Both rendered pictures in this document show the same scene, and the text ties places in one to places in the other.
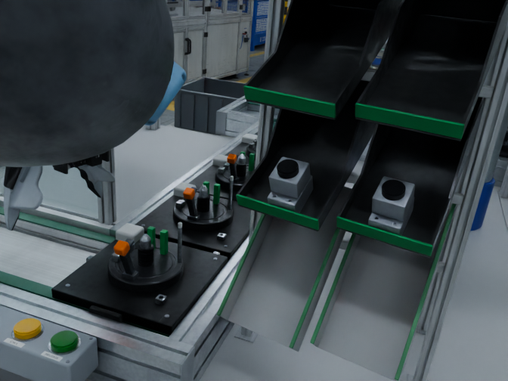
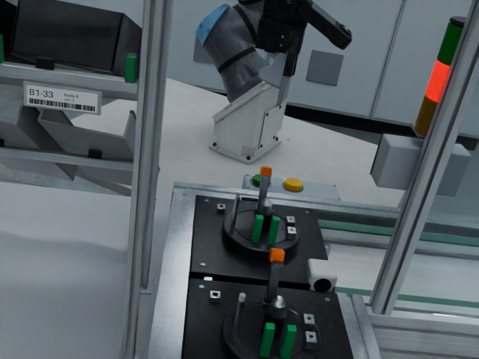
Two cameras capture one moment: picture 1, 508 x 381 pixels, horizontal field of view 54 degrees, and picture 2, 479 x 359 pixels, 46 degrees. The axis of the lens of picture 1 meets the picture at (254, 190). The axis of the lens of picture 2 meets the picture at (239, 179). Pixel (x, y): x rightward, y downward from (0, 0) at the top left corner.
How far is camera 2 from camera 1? 155 cm
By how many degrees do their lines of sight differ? 122
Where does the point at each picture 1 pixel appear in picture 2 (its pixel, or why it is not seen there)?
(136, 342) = (215, 189)
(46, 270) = (370, 267)
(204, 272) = (203, 245)
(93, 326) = (255, 194)
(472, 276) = not seen: outside the picture
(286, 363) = (93, 266)
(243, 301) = not seen: hidden behind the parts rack
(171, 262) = (238, 231)
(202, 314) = (181, 219)
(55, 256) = not seen: hidden behind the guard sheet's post
